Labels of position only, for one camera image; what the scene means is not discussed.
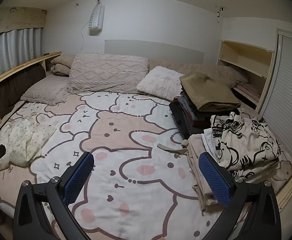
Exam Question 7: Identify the beige printed curtain valance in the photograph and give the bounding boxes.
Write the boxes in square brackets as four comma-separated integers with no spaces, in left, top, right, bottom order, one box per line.
[0,7,47,37]

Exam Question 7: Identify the floral cream pajama garment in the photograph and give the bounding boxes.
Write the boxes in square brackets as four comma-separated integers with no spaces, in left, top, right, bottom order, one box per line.
[0,119,57,167]

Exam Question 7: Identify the beige folded clothes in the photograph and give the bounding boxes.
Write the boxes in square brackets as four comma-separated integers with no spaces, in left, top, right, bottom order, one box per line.
[157,134,236,212]

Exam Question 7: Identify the ribbed wooden bed frame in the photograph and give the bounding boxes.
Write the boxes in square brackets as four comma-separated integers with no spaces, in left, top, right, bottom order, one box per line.
[277,155,292,213]

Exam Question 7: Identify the white louvered wardrobe door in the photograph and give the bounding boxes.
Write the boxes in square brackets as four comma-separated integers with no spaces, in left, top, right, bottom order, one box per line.
[257,29,292,170]

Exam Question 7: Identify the plain beige pillow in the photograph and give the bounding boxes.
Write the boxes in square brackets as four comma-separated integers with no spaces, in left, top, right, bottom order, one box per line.
[51,64,72,77]
[51,54,76,67]

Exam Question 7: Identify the wooden bedside shelf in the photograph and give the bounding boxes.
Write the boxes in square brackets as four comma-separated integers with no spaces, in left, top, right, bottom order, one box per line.
[0,51,62,124]

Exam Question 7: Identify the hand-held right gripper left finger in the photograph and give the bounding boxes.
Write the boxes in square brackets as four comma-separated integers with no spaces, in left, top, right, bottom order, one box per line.
[12,151,95,240]

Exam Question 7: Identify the cartoon printed cream pants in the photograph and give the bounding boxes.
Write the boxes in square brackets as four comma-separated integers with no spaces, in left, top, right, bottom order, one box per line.
[210,112,280,178]

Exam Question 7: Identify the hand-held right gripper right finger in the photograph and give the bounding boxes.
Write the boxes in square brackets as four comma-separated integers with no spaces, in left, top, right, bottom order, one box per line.
[198,151,282,240]

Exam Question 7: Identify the brown cushion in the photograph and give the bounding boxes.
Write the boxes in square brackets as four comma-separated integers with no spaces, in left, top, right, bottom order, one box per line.
[0,64,46,120]

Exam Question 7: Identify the small beige knitted pillow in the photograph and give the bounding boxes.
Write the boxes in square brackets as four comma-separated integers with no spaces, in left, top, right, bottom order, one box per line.
[21,76,70,106]

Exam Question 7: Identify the pink folded bedding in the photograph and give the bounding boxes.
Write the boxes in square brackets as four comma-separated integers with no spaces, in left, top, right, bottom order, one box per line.
[232,80,263,100]

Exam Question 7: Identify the long beige blanket roll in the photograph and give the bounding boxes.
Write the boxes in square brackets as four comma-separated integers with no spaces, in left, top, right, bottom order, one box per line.
[148,59,248,88]

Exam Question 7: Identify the stack of dark folded clothes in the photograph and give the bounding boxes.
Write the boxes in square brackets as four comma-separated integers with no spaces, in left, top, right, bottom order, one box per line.
[169,90,240,140]

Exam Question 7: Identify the brown pillow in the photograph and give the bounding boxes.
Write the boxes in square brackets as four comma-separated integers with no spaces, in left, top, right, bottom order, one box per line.
[180,71,241,112]

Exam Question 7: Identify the cream wall shelf niche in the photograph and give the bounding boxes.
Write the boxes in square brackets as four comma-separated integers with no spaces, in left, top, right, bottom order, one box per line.
[218,40,277,110]

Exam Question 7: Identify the grey pleated curtain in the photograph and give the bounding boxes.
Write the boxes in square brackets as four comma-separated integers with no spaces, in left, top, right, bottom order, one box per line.
[0,27,42,84]

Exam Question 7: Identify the large beige knitted pillow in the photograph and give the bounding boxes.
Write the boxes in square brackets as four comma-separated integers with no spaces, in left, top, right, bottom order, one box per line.
[68,52,149,95]

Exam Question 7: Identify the fluffy white pillow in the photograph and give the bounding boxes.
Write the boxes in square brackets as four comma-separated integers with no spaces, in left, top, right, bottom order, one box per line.
[136,66,185,100]

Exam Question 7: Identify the bear printed bedsheet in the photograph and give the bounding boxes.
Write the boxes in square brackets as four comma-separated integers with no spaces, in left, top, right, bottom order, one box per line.
[0,91,292,240]

